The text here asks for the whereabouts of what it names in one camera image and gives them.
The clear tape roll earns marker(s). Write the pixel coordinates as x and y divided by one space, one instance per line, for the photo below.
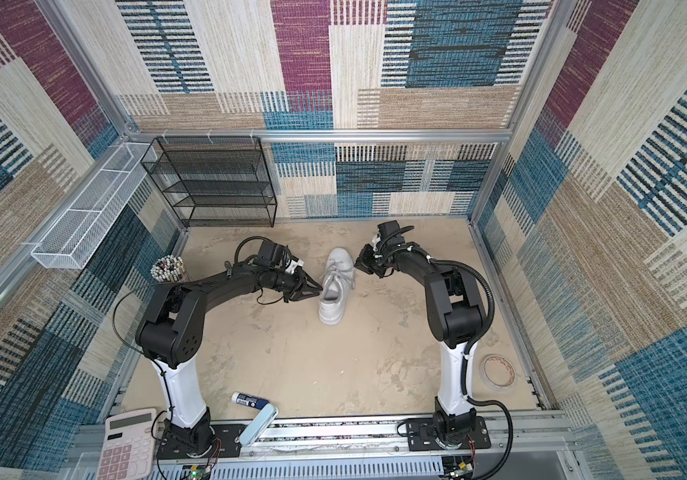
498 372

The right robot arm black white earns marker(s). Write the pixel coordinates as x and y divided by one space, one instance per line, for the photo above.
455 313

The blue white glue stick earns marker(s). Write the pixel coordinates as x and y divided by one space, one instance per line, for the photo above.
250 401

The black wire mesh shelf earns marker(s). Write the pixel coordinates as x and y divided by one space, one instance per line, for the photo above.
213 181

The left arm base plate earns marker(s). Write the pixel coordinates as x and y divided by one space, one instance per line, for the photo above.
219 440

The white wire mesh basket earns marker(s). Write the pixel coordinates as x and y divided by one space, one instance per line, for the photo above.
74 238

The cup of coloured pencils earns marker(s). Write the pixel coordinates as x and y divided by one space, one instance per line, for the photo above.
168 269

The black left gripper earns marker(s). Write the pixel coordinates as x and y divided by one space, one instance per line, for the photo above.
300 276

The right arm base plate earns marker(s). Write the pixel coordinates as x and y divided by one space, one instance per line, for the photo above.
426 434

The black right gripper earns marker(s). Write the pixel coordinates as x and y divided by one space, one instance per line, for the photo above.
363 263

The white leather sneaker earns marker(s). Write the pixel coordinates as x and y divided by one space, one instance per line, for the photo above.
337 282

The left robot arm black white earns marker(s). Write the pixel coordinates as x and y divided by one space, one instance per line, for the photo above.
172 329

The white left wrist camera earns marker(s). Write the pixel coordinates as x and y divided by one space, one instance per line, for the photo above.
294 263

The pink desk calculator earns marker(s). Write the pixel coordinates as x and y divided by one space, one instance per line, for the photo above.
126 452

